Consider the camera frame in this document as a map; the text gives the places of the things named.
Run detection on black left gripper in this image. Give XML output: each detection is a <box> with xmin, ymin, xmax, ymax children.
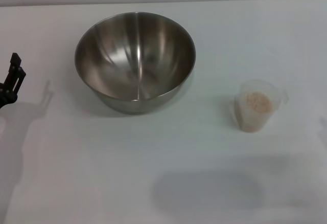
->
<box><xmin>0</xmin><ymin>52</ymin><xmax>27</xmax><ymax>110</ymax></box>

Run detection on stainless steel mixing bowl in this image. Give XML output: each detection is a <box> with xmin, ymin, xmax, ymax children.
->
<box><xmin>74</xmin><ymin>11</ymin><xmax>197</xmax><ymax>115</ymax></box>

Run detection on translucent plastic measuring cup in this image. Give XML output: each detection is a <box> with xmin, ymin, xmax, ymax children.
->
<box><xmin>234</xmin><ymin>79</ymin><xmax>289</xmax><ymax>133</ymax></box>

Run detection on white rice grains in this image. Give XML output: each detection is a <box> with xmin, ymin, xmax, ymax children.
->
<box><xmin>240</xmin><ymin>91</ymin><xmax>272</xmax><ymax>132</ymax></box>

